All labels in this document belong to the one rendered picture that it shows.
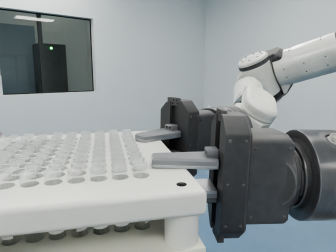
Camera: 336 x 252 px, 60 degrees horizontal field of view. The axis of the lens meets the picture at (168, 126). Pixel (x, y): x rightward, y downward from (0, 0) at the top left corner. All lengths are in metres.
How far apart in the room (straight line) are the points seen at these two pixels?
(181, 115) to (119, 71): 4.73
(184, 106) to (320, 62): 0.44
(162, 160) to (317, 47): 0.57
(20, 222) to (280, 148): 0.21
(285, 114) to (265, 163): 5.06
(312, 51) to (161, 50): 4.97
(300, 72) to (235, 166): 0.54
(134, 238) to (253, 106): 0.34
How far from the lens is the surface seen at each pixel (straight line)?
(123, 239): 0.25
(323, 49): 0.76
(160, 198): 0.21
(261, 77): 0.76
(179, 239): 0.24
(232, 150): 0.26
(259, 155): 0.27
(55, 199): 0.22
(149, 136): 0.37
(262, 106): 0.53
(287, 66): 0.77
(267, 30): 5.56
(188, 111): 0.39
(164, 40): 5.70
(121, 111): 5.16
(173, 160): 0.26
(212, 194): 0.28
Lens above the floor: 1.15
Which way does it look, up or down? 10 degrees down
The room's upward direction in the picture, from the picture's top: straight up
